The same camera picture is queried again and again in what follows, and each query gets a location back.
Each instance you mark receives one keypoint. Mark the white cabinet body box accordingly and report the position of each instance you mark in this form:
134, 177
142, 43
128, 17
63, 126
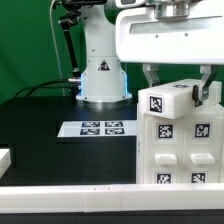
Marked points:
184, 150

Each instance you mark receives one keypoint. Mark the white cabinet door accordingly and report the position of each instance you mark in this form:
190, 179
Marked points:
202, 151
159, 150

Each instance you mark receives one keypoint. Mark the white marker base plate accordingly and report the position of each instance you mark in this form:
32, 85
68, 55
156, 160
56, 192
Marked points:
97, 128

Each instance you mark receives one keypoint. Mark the white left fence piece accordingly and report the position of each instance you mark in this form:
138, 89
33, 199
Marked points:
5, 161

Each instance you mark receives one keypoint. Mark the white front fence rail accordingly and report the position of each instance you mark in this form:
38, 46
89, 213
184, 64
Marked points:
111, 198

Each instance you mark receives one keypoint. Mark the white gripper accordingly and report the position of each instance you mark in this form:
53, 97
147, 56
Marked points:
174, 32

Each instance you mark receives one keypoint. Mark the white cabinet top block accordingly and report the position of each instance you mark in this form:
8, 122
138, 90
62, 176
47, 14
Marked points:
174, 100

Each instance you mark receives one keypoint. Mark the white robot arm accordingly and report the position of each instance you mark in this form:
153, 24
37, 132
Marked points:
103, 81

